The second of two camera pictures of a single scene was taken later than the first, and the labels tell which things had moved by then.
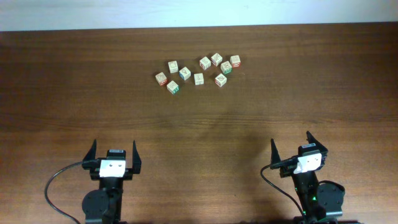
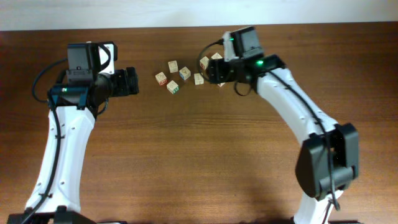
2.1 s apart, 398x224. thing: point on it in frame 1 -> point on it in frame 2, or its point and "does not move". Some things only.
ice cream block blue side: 185,73 does not move
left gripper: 129,172 -> 126,83
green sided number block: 173,87 does not move
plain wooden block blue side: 198,78 does not move
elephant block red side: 161,78 does not move
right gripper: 321,149 -> 218,72
